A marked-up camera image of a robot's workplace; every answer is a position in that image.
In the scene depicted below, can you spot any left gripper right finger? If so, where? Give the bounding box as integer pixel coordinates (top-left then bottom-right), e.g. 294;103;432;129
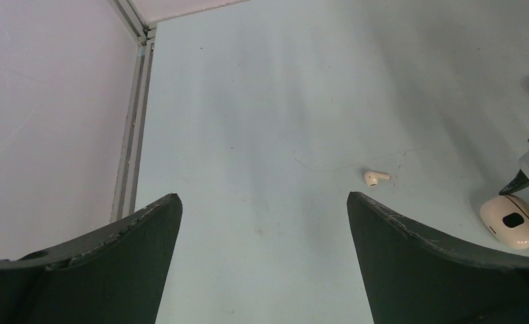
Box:
347;192;529;323

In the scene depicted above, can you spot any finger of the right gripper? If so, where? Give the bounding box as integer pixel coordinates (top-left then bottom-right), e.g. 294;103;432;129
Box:
499;169;529;196

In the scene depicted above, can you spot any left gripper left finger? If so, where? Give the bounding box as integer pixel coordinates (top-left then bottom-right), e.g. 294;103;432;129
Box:
0;194;182;323

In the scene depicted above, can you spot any white earbud charging case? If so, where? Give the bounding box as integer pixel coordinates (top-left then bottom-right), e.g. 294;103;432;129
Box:
480;195;529;250

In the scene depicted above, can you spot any white earbud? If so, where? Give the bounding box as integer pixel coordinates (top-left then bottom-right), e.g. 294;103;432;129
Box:
363;171;391;186

